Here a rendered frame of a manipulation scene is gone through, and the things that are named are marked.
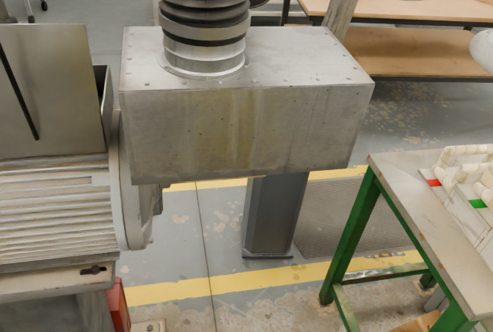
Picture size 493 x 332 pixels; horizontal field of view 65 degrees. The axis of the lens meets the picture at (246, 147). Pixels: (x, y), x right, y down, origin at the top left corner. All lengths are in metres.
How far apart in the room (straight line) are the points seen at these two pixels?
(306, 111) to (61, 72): 0.30
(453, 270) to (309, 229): 1.26
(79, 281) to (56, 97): 0.36
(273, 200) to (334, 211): 0.71
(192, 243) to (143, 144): 1.72
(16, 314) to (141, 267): 1.27
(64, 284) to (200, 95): 0.46
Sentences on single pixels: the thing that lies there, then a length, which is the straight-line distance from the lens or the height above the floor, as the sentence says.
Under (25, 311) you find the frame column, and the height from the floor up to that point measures 1.02.
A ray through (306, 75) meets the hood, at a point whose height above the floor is 1.53.
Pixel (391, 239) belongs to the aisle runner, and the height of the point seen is 0.00.
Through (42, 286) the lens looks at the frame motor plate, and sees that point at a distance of 0.79.
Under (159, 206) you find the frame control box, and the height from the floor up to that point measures 0.96.
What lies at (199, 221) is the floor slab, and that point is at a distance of 2.27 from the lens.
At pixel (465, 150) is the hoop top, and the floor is 1.05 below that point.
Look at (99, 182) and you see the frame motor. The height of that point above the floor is 1.34.
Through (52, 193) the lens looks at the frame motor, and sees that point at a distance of 0.64.
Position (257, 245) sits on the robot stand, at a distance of 2.08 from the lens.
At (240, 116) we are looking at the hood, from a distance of 0.47.
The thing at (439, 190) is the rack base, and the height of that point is 0.94.
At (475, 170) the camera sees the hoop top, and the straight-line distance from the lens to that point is 1.31.
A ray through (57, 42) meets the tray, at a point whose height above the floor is 1.55.
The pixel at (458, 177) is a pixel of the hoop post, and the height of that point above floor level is 1.01.
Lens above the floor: 1.76
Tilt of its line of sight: 39 degrees down
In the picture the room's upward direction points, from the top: 6 degrees clockwise
